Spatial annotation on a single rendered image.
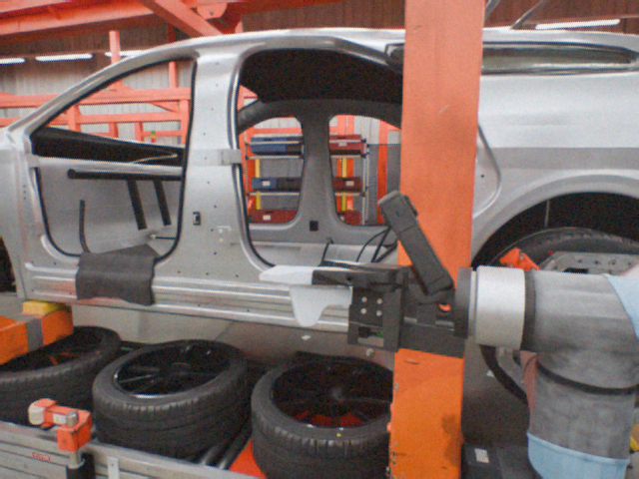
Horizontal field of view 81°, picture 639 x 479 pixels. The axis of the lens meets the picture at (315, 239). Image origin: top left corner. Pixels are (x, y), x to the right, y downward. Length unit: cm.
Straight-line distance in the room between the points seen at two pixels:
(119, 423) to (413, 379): 118
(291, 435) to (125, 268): 109
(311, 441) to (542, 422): 105
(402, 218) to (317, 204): 289
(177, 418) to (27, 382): 75
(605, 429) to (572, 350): 7
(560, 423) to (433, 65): 72
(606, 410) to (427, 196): 59
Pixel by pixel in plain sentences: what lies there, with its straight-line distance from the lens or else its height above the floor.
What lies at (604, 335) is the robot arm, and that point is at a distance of 38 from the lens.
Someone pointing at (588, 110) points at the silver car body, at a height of 157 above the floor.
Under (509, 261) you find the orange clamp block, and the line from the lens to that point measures 136.
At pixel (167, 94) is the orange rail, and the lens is 844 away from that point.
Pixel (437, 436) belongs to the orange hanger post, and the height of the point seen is 72.
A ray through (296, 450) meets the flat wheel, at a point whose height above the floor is 46.
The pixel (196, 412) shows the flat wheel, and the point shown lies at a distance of 170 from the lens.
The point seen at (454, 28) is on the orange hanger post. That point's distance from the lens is 95.
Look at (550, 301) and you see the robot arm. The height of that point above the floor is 123.
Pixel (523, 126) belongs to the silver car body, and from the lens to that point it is 146.
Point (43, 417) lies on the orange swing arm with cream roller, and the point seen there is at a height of 46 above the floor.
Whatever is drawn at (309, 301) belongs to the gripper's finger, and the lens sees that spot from 38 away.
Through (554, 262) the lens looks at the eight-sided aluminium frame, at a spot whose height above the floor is 109.
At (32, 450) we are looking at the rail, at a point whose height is 34.
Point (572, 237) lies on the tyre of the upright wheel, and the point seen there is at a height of 117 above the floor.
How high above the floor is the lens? 133
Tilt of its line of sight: 8 degrees down
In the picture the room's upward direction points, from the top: straight up
